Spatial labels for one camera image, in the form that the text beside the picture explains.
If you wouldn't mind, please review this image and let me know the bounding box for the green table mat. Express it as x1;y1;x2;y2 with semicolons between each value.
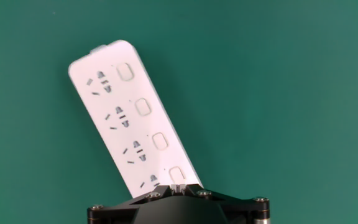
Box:
0;0;358;224

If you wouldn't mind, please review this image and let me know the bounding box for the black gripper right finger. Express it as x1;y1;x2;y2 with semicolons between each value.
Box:
178;183;270;224

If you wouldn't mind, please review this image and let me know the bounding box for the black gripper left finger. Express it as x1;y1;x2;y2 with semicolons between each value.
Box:
87;183;180;224

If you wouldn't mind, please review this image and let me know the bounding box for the white four-socket power strip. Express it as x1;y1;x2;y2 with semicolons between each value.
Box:
68;39;204;199

